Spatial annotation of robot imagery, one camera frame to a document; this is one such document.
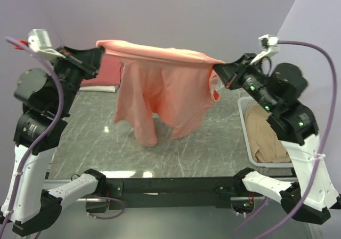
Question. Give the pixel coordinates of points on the folded red t-shirt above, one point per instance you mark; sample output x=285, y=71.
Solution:
x=110, y=73

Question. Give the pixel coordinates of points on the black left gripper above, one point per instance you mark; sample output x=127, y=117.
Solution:
x=86, y=61

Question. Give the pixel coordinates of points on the salmon pink t-shirt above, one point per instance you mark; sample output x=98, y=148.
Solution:
x=176, y=84

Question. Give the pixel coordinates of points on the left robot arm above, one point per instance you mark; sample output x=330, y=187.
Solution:
x=46, y=101

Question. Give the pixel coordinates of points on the white plastic laundry basket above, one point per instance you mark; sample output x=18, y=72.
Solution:
x=244, y=103

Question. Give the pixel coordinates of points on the folded white t-shirt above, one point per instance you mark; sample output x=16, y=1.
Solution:
x=99, y=88

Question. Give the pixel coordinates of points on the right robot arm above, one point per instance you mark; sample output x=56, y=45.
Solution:
x=296, y=126

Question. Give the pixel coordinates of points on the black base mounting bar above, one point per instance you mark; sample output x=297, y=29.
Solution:
x=175, y=192

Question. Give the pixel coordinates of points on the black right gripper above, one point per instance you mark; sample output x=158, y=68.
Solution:
x=233, y=73

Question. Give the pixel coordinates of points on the beige t-shirt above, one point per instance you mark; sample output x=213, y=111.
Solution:
x=264, y=144

